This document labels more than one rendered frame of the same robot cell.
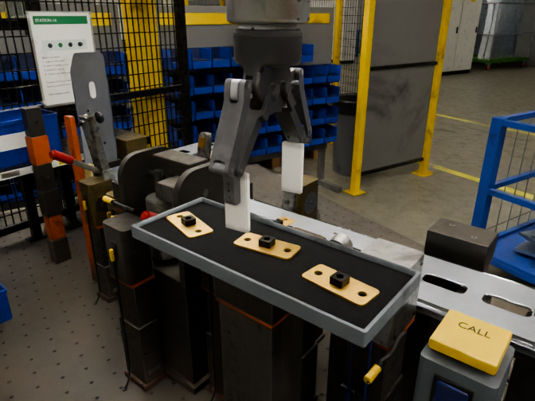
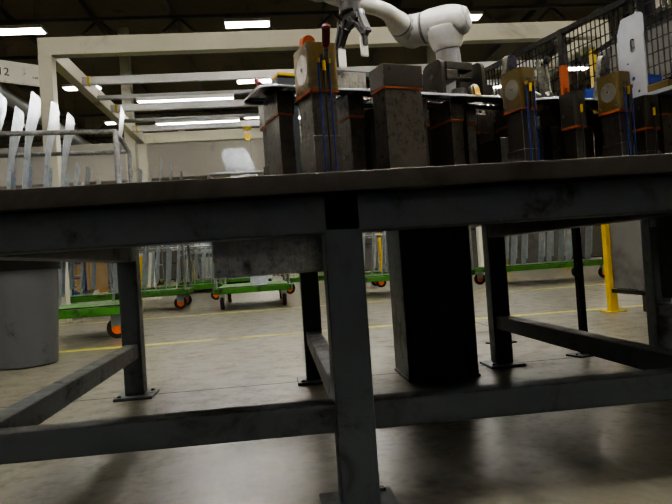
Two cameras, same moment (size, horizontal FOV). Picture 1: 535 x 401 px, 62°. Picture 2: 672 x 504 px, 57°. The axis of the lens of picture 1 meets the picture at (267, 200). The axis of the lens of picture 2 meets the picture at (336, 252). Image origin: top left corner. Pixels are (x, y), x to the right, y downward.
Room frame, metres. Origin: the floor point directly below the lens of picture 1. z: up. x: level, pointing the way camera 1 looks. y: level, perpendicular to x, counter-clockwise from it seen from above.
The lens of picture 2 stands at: (1.42, -1.97, 0.52)
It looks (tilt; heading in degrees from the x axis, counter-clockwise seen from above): 1 degrees up; 118
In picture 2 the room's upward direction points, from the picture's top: 4 degrees counter-clockwise
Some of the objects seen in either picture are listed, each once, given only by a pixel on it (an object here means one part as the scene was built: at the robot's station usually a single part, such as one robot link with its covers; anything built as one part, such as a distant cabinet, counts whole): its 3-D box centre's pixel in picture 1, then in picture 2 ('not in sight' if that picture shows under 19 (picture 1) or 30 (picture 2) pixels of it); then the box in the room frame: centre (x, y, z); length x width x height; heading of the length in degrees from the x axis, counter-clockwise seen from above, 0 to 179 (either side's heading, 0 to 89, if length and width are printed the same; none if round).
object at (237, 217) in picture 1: (236, 200); (342, 58); (0.46, 0.03, 1.25); 0.03 x 0.01 x 0.07; 60
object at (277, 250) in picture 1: (267, 243); not in sight; (0.51, 0.00, 1.17); 0.08 x 0.04 x 0.01; 60
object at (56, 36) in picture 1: (66, 59); not in sight; (1.63, 0.71, 1.30); 0.23 x 0.02 x 0.31; 141
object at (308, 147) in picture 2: not in sight; (320, 119); (0.69, -0.61, 0.88); 0.14 x 0.09 x 0.36; 141
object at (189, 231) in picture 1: (188, 221); not in sight; (0.58, 0.11, 1.17); 0.08 x 0.04 x 0.01; 35
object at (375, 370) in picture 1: (387, 355); not in sight; (0.49, -0.17, 1.00); 0.12 x 0.01 x 0.01; 141
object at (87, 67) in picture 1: (94, 110); (631, 62); (1.38, 0.54, 1.17); 0.12 x 0.01 x 0.34; 141
